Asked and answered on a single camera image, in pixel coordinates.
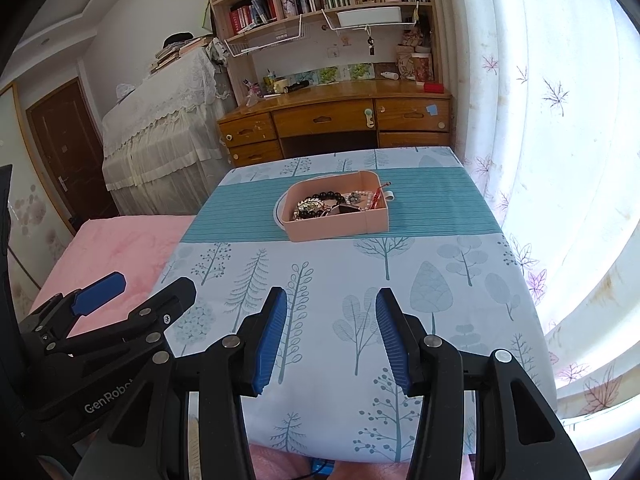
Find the white wire basket with tray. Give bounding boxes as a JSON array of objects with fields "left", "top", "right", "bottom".
[{"left": 321, "top": 7, "right": 418, "bottom": 36}]

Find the white floral curtain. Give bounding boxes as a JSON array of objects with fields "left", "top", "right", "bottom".
[{"left": 435, "top": 0, "right": 640, "bottom": 471}]

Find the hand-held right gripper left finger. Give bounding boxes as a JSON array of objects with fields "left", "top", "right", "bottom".
[{"left": 75, "top": 286, "right": 288, "bottom": 480}]

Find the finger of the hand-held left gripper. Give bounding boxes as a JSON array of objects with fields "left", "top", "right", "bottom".
[
  {"left": 20, "top": 271, "right": 127, "bottom": 343},
  {"left": 47, "top": 276, "right": 197, "bottom": 357}
]

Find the floral wardrobe sliding door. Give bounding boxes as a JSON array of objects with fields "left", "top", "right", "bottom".
[{"left": 0, "top": 82, "right": 76, "bottom": 306}]

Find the wooden bookshelf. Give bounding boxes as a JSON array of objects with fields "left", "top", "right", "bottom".
[{"left": 202, "top": 0, "right": 448, "bottom": 111}]

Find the stack of books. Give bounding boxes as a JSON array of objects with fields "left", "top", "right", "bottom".
[{"left": 149, "top": 34, "right": 213, "bottom": 73}]

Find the green flower picture strip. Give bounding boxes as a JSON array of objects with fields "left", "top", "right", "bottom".
[{"left": 307, "top": 63, "right": 376, "bottom": 83}]

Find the black bead bracelet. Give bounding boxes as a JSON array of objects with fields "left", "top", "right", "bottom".
[{"left": 292, "top": 189, "right": 348, "bottom": 222}]

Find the patterned bag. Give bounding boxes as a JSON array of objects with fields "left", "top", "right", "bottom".
[{"left": 397, "top": 45, "right": 416, "bottom": 80}]

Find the pink blanket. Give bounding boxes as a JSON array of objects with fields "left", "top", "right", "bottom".
[{"left": 27, "top": 214, "right": 198, "bottom": 341}]

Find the empty white wire basket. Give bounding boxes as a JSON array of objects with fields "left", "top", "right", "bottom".
[{"left": 223, "top": 14, "right": 307, "bottom": 57}]

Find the wooden desk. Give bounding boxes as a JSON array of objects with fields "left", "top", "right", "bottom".
[{"left": 216, "top": 81, "right": 453, "bottom": 168}]

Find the brown door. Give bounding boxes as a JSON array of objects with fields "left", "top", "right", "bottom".
[{"left": 26, "top": 77, "right": 118, "bottom": 221}]

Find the red patterned jar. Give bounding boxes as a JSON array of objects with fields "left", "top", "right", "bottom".
[{"left": 412, "top": 50, "right": 433, "bottom": 82}]

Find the pink jewelry box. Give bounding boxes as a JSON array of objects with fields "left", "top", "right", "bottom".
[{"left": 277, "top": 170, "right": 395, "bottom": 243}]

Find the lace covered piano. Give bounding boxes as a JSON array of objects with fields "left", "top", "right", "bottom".
[{"left": 101, "top": 47, "right": 238, "bottom": 216}]

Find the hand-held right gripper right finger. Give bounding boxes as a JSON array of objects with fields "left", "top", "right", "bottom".
[{"left": 376, "top": 288, "right": 591, "bottom": 480}]

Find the tree print tablecloth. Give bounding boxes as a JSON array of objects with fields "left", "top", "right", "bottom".
[{"left": 157, "top": 146, "right": 558, "bottom": 466}]

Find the white plastic tray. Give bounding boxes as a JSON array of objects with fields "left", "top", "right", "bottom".
[{"left": 336, "top": 6, "right": 403, "bottom": 26}]

